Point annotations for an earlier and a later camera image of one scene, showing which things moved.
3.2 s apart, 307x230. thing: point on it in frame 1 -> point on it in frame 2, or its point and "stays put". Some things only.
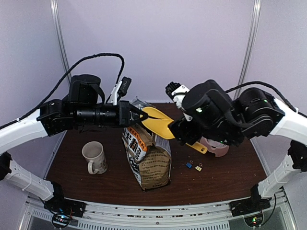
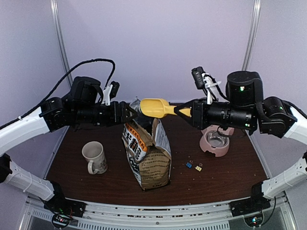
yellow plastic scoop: [159, 123] -> [158, 108]
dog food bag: [148, 152] stays put
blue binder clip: [189, 165] stays put
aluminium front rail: [208, 216] stays put
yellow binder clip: [198, 168] stays put
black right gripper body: [180, 129] -> [202, 120]
